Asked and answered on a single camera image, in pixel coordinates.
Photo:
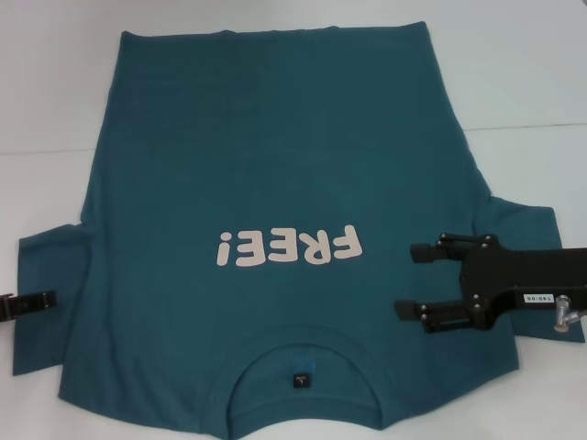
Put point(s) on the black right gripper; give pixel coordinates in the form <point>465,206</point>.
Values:
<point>504,275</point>

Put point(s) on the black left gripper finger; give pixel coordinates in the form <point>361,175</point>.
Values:
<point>27,302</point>

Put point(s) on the teal shirt with FREE print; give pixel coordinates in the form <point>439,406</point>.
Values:
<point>298,151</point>

